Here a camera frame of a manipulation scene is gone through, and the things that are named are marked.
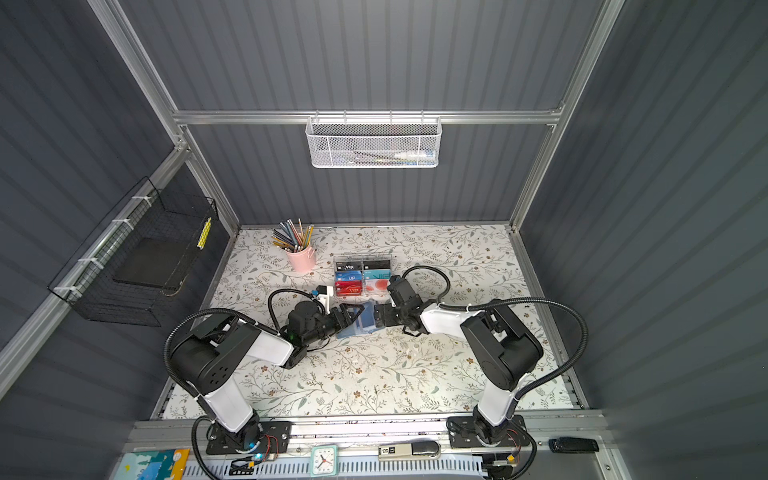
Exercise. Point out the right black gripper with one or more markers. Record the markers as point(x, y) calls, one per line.
point(389, 319)

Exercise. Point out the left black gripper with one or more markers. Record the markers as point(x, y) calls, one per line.
point(344, 314)

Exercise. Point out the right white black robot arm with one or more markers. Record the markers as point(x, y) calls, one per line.
point(502, 346)

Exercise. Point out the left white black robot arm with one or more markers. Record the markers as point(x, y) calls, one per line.
point(203, 352)

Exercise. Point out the teal VIP card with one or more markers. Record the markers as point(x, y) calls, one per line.
point(377, 274)

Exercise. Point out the red VIP card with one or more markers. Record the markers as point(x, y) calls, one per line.
point(349, 288)

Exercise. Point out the black plain card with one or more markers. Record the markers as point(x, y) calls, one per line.
point(377, 264)

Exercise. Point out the blue VIP card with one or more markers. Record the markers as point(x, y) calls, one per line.
point(349, 276)

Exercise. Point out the black VIP card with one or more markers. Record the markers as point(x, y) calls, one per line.
point(348, 266)

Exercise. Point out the pink pencil cup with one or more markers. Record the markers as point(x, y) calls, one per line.
point(302, 261)

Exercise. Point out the coloured pencils bunch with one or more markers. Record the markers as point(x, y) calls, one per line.
point(292, 236)

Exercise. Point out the small teal desk clock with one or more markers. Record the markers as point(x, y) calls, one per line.
point(324, 461)

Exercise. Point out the silver black label device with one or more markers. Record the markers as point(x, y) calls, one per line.
point(414, 450)

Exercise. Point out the yellow tag on basket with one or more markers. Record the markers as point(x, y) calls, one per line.
point(204, 233)

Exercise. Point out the pens in white basket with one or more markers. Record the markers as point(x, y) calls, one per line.
point(411, 157)

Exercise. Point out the black pad in basket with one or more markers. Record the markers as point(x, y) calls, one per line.
point(157, 264)

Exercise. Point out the colourful booklet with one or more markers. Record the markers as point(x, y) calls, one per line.
point(152, 465)

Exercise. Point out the black remote device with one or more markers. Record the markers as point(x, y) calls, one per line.
point(573, 445)

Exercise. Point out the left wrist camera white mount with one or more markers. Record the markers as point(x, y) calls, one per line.
point(323, 294)

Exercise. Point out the white wire mesh basket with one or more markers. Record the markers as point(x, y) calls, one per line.
point(331, 145)

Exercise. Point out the black wire wall basket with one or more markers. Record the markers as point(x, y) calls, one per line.
point(86, 283)

